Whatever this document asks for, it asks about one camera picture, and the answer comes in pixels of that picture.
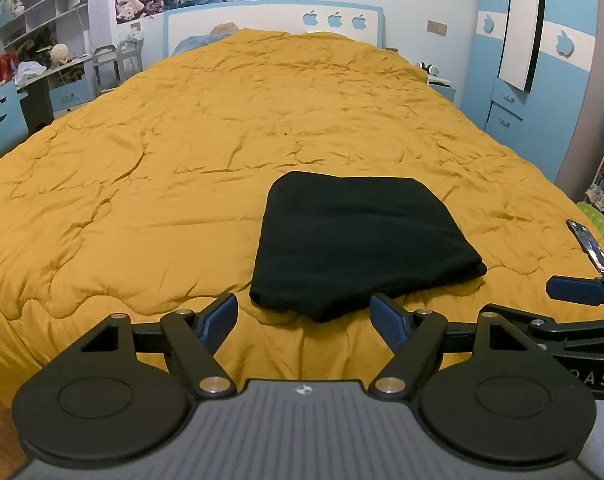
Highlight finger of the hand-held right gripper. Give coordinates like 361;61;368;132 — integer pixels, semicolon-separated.
526;312;604;349
546;272;604;307

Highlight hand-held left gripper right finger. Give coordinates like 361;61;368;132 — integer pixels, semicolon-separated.
369;292;548;398

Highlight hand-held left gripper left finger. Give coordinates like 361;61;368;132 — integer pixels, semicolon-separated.
79;291;239;399

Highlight black pants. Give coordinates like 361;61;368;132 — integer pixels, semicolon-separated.
249;171;487;323

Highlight shiny metal bar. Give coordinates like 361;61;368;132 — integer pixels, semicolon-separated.
566;219;604;280

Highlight green slippers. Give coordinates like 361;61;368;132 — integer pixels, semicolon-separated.
576;201;604;249

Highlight yellow quilted blanket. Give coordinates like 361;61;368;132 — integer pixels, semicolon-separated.
0;30;604;411

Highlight blue white wardrobe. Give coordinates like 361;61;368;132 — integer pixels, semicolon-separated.
462;0;604;196

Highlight blue nightstand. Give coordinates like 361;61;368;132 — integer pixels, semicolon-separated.
427;74;457;107

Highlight tall white framed panel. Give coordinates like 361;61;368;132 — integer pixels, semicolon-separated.
498;0;548;94

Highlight white blue desk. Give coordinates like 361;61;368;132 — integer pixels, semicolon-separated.
16;52;102;128

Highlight grey chair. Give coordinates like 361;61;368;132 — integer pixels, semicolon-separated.
92;41;146;97

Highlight blue pillow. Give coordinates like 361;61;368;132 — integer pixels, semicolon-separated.
172;21;243;57

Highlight blue smiley face chair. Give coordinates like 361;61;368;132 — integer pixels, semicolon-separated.
0;87;29;162

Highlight white blue headboard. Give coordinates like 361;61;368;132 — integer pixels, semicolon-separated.
163;5;385;58

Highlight white plastic bag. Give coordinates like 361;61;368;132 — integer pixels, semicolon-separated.
14;60;49;87

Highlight white blue bookshelf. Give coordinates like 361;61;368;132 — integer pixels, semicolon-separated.
0;0;97;61

